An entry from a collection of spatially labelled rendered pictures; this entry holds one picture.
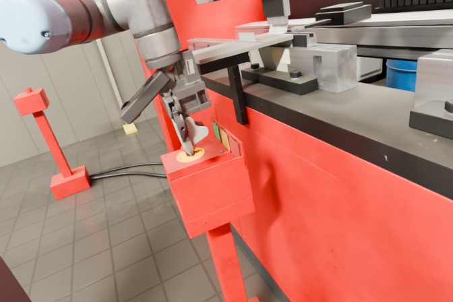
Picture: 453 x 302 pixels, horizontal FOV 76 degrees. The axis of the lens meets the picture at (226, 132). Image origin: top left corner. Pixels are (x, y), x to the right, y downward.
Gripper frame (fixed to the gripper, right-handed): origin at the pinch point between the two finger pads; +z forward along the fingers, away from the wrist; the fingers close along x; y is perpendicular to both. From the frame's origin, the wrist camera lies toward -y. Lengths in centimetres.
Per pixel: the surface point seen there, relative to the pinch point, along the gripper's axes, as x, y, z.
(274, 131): 4.0, 22.3, 6.3
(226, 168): -4.9, 5.9, 4.7
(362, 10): 15, 63, -12
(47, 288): 78, -82, 77
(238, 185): -4.9, 7.3, 9.9
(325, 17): 22, 56, -12
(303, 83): 1.1, 30.8, -3.7
